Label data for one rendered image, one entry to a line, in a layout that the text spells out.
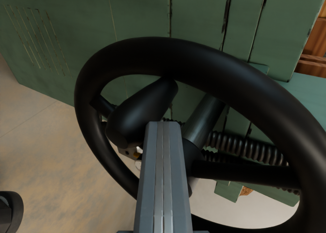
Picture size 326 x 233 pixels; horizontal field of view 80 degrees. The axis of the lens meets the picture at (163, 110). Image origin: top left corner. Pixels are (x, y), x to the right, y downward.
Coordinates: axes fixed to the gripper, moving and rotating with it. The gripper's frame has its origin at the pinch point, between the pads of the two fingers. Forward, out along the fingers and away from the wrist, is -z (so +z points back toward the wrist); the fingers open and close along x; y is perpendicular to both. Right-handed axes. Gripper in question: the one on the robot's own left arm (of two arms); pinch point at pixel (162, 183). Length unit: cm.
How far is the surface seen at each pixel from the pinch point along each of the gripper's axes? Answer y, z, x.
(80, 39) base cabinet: -8.2, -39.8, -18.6
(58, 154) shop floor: -81, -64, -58
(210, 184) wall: -339, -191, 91
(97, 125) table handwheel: -10.5, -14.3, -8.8
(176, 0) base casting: 1.9, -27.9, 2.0
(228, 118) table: -8.5, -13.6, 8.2
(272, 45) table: -2.0, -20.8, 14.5
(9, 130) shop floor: -52, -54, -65
